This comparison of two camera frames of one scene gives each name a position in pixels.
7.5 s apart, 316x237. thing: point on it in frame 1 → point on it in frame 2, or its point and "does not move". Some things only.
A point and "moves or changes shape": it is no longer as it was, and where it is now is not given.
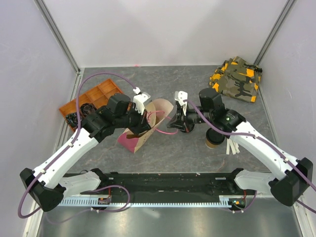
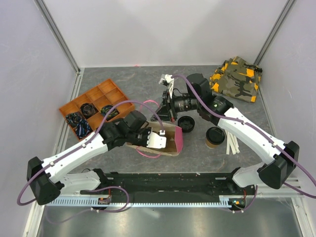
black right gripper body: (187, 119) → (173, 115)
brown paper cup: (214, 138) does not move
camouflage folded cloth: (236, 78) does not move
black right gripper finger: (177, 123) → (163, 112)
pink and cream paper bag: (157, 110) moves or changes shape
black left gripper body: (135, 121) → (140, 138)
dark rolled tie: (72, 119) does not move
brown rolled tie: (87, 108) does not move
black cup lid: (214, 137) does not move
